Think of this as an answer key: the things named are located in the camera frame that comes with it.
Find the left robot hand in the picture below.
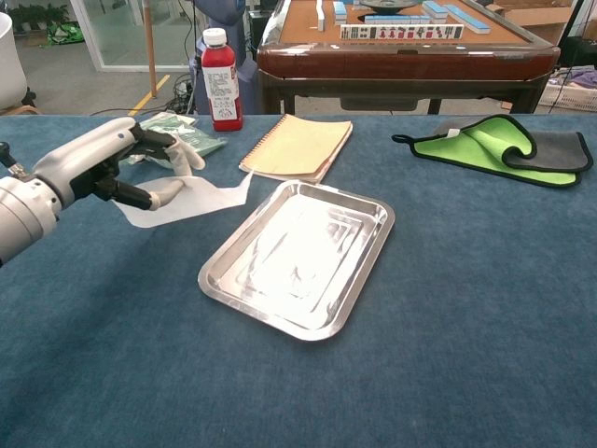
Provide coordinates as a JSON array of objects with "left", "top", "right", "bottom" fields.
[{"left": 31, "top": 116, "right": 207, "bottom": 212}]

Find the white paper sheet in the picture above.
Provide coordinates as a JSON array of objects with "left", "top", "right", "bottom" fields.
[{"left": 113, "top": 170, "right": 256, "bottom": 230}]

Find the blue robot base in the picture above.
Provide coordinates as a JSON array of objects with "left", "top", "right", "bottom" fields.
[{"left": 188, "top": 0, "right": 262, "bottom": 116}]

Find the stainless steel tray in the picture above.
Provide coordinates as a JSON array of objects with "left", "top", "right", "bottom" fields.
[{"left": 197, "top": 179, "right": 396, "bottom": 343}]

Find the green bag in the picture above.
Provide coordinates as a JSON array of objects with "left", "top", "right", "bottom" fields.
[{"left": 45, "top": 21, "right": 86, "bottom": 47}]

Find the green dustpan set in bag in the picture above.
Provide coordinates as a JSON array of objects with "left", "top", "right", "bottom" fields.
[{"left": 118, "top": 111, "right": 229, "bottom": 170}]

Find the wooden pole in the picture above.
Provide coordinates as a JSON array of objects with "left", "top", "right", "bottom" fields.
[{"left": 142, "top": 0, "right": 159, "bottom": 99}]

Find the red juice bottle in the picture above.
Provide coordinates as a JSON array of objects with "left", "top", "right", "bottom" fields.
[{"left": 200, "top": 27, "right": 244, "bottom": 133}]

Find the yellow spiral notebook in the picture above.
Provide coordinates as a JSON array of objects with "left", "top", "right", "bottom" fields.
[{"left": 238, "top": 113, "right": 354, "bottom": 185}]

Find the brown mahjong table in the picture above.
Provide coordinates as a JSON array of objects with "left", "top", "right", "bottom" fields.
[{"left": 256, "top": 0, "right": 562, "bottom": 116}]

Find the face-up mahjong tile row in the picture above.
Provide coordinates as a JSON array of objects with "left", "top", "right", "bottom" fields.
[{"left": 340, "top": 22, "right": 465, "bottom": 41}]

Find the short blue mahjong tile row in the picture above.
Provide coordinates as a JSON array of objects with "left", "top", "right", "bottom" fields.
[{"left": 363, "top": 13, "right": 435, "bottom": 25}]

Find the green and grey cloth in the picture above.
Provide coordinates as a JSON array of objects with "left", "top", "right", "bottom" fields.
[{"left": 391, "top": 113, "right": 595, "bottom": 189}]

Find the long blue mahjong tile row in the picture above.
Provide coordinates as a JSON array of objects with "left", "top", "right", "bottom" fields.
[{"left": 445, "top": 3, "right": 492, "bottom": 35}]

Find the blue table mat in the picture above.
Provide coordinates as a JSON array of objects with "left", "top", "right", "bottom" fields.
[{"left": 0, "top": 113, "right": 597, "bottom": 448}]

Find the cardboard box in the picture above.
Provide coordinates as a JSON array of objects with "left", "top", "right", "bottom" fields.
[{"left": 493, "top": 0, "right": 584, "bottom": 46}]

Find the white laundry basket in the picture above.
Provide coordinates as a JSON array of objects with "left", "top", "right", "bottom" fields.
[{"left": 535, "top": 68, "right": 597, "bottom": 114}]

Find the black cable bundle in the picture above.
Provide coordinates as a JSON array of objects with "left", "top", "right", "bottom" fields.
[{"left": 171, "top": 72, "right": 198, "bottom": 116}]

